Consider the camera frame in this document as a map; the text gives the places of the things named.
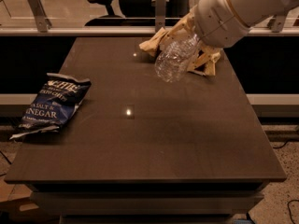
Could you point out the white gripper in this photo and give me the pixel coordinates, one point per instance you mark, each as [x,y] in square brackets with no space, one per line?
[218,20]

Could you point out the clear plastic water bottle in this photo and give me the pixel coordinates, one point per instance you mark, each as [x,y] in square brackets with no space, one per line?
[172,63]

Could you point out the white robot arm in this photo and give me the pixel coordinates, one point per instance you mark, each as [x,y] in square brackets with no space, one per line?
[252,12]

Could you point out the brown snack bag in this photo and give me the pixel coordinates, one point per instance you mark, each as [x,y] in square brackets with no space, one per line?
[151,47]

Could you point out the black office chair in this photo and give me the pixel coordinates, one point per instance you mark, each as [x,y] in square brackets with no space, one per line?
[139,12]

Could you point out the blue salt vinegar chips bag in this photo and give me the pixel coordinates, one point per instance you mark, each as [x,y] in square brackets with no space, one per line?
[55,104]

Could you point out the glass partition panel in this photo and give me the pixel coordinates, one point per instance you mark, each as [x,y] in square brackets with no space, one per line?
[59,14]

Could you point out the cardboard box on floor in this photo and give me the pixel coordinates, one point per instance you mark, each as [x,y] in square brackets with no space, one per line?
[17,208]

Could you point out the middle metal partition bracket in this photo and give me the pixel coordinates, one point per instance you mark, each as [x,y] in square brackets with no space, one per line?
[160,10]

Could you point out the left metal partition bracket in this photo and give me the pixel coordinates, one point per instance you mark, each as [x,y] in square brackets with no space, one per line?
[43,23]

